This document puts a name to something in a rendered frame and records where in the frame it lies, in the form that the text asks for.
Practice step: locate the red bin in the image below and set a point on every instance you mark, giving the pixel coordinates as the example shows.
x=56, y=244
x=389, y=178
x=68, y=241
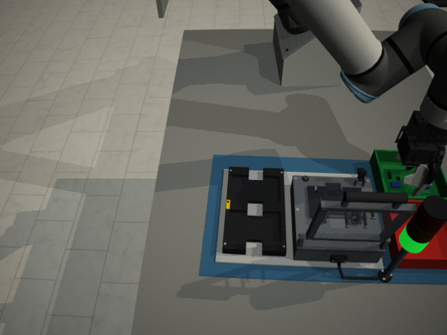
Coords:
x=433, y=256

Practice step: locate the green circuit board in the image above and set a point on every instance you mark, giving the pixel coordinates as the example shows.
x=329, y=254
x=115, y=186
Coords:
x=395, y=184

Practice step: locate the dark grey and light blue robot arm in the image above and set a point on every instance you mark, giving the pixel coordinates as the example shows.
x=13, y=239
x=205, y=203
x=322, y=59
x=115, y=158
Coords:
x=370, y=67

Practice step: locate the green bin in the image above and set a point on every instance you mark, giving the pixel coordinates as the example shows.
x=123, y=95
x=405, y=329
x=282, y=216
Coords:
x=385, y=159

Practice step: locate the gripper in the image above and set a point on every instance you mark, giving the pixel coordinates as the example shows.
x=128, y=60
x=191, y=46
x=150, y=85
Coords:
x=420, y=144

